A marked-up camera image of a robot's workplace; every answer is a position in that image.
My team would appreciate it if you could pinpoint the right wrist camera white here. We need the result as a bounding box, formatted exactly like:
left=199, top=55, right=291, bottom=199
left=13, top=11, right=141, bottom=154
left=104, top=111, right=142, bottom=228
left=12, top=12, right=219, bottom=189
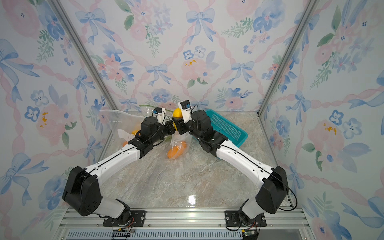
left=178, top=100, right=192, bottom=124

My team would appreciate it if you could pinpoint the orange mango basket back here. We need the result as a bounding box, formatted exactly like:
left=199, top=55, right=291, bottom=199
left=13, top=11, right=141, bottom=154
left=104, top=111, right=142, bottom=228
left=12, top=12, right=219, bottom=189
left=167, top=141, right=188, bottom=160

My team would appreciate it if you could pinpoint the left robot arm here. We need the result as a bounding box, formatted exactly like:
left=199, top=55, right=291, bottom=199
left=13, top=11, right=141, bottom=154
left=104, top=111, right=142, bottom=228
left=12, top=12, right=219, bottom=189
left=62, top=117, right=176, bottom=225

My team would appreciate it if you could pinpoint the yellow mango basket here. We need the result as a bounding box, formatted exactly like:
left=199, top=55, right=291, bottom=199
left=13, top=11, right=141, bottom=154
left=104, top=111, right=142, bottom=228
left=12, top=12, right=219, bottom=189
left=173, top=108, right=183, bottom=118

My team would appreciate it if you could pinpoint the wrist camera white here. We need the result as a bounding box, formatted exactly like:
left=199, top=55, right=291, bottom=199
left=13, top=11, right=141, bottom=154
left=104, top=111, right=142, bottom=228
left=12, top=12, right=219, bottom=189
left=153, top=107, right=166, bottom=125
left=178, top=100, right=192, bottom=124

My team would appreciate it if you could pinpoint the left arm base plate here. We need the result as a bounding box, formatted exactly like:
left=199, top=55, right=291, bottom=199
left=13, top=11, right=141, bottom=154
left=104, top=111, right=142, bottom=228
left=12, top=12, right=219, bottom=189
left=103, top=210, right=147, bottom=227

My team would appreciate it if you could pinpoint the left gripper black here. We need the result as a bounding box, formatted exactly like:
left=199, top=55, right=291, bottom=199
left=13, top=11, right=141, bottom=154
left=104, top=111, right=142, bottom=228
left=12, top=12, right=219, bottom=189
left=151, top=120, right=178, bottom=146

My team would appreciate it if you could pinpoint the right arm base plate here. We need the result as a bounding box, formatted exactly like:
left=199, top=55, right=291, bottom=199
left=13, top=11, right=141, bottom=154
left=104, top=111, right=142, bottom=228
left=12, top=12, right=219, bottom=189
left=225, top=211, right=267, bottom=227

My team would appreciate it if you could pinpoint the aluminium frame rail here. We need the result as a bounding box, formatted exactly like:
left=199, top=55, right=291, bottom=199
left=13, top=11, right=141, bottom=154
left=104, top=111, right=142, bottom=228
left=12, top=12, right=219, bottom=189
left=53, top=208, right=315, bottom=240

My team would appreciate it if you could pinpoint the teal plastic basket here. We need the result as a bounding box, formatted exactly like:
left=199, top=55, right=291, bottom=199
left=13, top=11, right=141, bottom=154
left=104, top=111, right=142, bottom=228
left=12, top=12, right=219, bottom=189
left=190, top=110, right=248, bottom=153

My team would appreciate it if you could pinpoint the clear zip-top bag green print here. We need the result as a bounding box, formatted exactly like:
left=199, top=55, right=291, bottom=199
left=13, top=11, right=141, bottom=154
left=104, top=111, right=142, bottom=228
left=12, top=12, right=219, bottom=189
left=140, top=105, right=175, bottom=125

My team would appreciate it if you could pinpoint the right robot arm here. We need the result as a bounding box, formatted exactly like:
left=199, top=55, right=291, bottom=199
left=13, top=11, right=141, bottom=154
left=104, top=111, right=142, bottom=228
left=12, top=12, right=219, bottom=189
left=173, top=109, right=292, bottom=226

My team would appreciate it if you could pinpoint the clear plastic bag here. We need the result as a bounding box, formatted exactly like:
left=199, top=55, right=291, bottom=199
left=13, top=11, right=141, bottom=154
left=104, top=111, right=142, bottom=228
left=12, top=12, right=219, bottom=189
left=167, top=131, right=192, bottom=160
left=100, top=110, right=144, bottom=147

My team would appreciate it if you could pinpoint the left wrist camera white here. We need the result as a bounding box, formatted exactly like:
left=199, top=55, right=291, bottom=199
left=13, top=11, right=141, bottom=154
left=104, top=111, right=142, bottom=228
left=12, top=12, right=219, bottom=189
left=153, top=107, right=166, bottom=125

